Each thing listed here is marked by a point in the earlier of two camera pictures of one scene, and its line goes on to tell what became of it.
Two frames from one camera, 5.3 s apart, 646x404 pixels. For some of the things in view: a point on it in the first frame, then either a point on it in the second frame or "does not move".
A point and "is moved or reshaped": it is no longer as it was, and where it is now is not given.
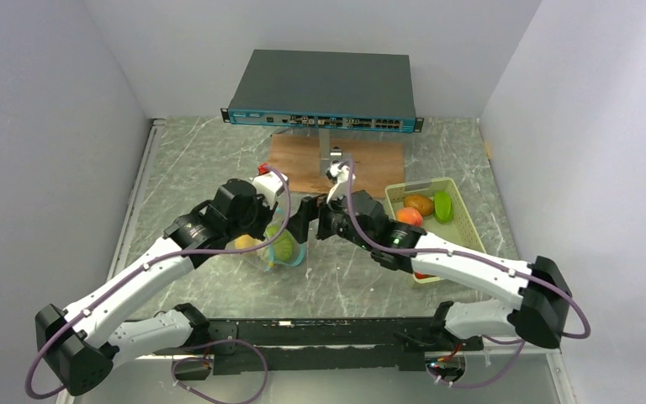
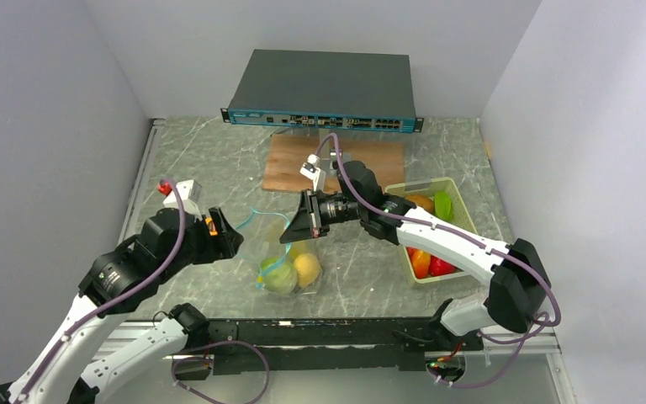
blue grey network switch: [359, 92] does not move
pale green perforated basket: [458, 229] does not move
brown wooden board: [378, 160] does not move
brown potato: [426, 205] does not move
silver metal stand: [326, 154] does not move
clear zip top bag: [282, 245] is moved or reshaped
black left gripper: [267, 212] → [230, 239]
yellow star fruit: [246, 241] → [307, 265]
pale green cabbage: [283, 247] → [279, 275]
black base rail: [375, 344] does not move
